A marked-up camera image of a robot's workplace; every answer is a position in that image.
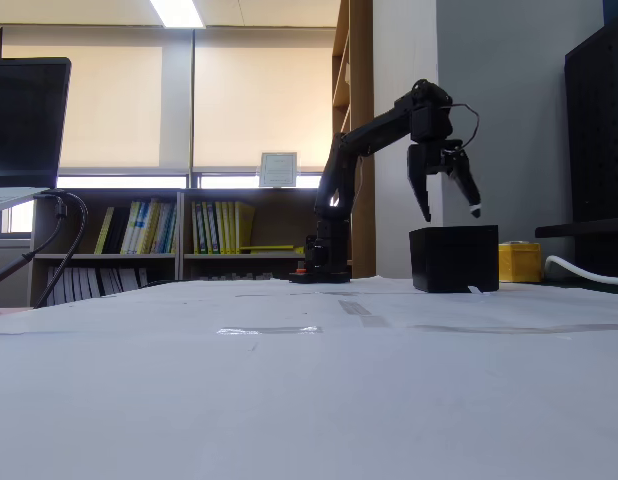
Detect black open box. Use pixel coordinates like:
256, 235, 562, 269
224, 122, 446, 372
408, 224, 501, 295

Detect yellow cardboard box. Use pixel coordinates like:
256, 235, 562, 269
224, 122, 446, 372
497, 240, 543, 284

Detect tall wooden bookshelf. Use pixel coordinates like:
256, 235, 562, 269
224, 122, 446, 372
331, 0, 376, 279

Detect white paper sheet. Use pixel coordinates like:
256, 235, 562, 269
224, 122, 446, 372
0, 285, 361, 337
333, 291, 618, 336

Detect black metal shelf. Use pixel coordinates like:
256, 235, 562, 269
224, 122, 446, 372
534, 216, 618, 279

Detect white framed sign card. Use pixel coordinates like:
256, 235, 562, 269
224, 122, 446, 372
258, 150, 300, 189

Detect black pegboard panel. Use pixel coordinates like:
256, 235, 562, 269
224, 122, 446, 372
563, 22, 618, 225

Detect clear tape strip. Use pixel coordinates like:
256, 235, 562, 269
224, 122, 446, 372
337, 298, 392, 329
217, 325, 325, 336

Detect beige roller blind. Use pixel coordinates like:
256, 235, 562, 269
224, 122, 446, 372
191, 27, 336, 174
0, 27, 194, 177

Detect blue white book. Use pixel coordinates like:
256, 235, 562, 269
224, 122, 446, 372
136, 198, 163, 255

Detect ceiling light panel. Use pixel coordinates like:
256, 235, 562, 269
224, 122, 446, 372
149, 0, 206, 29

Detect yellow white book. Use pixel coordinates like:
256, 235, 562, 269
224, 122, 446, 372
120, 200, 141, 255

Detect black book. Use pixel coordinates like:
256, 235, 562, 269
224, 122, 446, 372
105, 205, 133, 256

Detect leaning yellow book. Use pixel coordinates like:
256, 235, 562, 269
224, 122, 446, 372
93, 205, 116, 256

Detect laptop with black screen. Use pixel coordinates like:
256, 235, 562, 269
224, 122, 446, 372
0, 56, 73, 214

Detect white power cable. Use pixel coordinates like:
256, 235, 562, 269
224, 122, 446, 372
543, 254, 618, 287

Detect thick black cable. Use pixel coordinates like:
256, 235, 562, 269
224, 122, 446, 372
32, 189, 90, 310

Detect thin black cable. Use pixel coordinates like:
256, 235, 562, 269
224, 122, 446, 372
0, 195, 66, 292

